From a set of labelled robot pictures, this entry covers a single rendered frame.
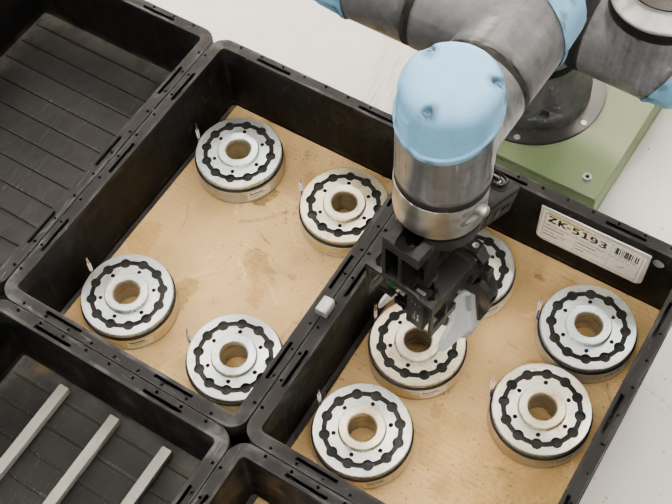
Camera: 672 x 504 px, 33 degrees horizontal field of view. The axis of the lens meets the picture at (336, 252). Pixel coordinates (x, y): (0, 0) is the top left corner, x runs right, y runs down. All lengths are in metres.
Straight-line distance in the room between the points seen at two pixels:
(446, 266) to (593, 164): 0.54
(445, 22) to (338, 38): 0.79
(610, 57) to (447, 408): 0.44
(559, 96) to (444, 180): 0.65
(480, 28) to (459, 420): 0.49
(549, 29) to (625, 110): 0.67
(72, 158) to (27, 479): 0.40
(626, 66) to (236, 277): 0.50
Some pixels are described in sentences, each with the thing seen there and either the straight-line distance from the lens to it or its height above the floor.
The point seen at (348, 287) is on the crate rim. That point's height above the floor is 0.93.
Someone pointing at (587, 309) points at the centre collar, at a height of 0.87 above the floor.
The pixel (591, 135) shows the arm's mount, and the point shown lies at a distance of 1.47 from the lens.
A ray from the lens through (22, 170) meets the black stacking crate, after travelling 1.40.
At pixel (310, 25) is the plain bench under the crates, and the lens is 1.65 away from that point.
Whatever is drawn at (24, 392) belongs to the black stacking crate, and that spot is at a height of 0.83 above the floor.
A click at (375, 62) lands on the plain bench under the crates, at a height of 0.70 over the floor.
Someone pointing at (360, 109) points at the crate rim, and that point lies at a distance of 1.26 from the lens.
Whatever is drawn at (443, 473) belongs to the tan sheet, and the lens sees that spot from 1.16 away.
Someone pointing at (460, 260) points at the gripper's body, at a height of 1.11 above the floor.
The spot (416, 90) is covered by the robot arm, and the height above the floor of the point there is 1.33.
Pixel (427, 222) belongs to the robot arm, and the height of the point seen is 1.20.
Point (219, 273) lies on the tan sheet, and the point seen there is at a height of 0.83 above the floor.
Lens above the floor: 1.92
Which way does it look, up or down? 59 degrees down
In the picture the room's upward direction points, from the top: 4 degrees counter-clockwise
